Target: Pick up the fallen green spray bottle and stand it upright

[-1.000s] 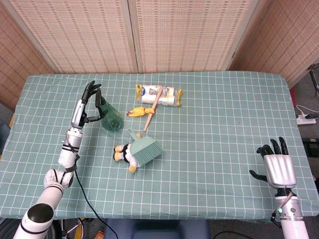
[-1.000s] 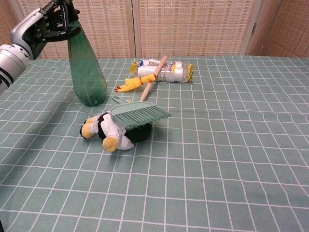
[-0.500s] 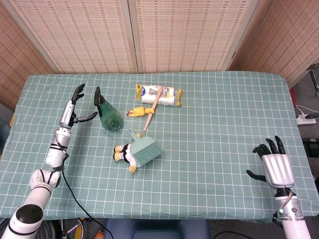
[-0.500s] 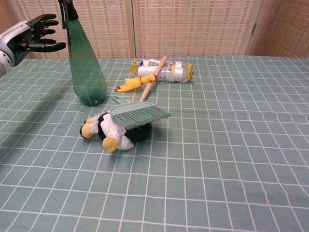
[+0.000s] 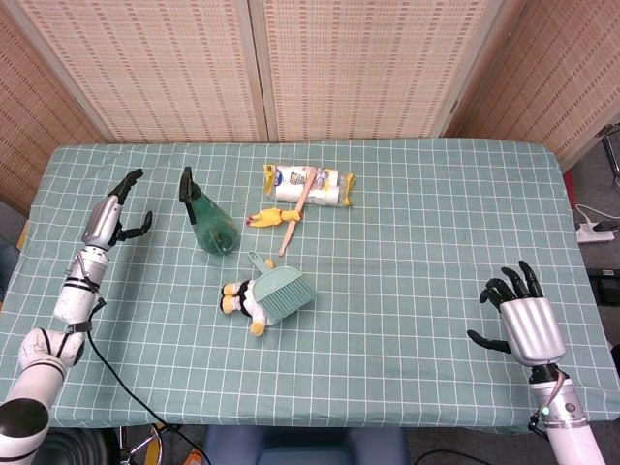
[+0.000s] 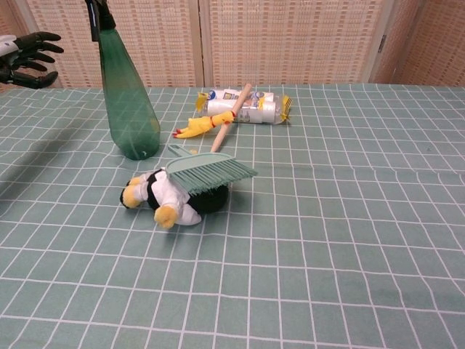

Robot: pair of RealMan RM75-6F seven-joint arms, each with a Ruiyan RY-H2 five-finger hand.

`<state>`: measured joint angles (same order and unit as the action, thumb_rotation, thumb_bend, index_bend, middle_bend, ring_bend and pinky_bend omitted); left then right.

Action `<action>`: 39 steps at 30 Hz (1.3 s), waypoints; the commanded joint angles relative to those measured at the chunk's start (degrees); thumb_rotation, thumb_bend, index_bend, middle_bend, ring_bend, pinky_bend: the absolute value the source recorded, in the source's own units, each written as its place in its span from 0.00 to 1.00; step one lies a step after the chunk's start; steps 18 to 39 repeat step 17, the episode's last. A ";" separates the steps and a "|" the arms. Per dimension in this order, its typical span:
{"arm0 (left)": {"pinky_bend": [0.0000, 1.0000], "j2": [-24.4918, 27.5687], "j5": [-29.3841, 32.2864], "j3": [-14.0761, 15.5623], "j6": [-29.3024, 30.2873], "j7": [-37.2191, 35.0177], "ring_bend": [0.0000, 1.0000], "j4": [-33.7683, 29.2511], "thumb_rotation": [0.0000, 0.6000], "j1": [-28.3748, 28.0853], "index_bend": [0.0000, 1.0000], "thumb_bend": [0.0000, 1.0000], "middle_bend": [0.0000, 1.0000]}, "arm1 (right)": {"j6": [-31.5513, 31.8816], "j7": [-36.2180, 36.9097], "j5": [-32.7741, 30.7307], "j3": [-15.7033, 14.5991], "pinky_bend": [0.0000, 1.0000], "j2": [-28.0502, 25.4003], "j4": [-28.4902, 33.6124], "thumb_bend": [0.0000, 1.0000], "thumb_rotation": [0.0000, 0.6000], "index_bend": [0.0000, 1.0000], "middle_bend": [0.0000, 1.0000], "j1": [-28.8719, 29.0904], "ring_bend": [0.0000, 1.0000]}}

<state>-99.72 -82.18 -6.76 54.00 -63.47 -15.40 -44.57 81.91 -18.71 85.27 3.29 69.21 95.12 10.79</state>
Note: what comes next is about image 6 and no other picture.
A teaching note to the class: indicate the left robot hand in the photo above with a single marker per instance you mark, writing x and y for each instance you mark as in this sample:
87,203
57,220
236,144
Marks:
25,47

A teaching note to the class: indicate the green spray bottle black trigger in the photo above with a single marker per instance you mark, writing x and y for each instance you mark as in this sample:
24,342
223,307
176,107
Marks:
127,109

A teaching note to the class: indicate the teal hand brush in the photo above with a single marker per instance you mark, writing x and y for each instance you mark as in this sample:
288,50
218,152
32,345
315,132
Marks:
203,164

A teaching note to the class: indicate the yellow rubber chicken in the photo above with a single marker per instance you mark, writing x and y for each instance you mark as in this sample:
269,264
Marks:
198,127

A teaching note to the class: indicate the black white yellow plush toy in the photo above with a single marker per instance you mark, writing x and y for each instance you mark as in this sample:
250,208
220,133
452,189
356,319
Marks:
167,192

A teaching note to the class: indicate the wooden stick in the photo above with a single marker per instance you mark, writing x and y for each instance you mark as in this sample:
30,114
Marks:
221,134

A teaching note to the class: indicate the pack of white bag rolls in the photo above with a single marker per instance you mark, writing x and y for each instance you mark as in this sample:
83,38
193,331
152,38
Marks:
261,109

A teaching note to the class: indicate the bamboo folding screen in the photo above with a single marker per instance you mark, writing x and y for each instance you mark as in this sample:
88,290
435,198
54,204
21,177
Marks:
290,36

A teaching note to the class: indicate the green checked tablecloth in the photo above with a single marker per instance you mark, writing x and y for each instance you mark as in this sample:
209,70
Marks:
327,236

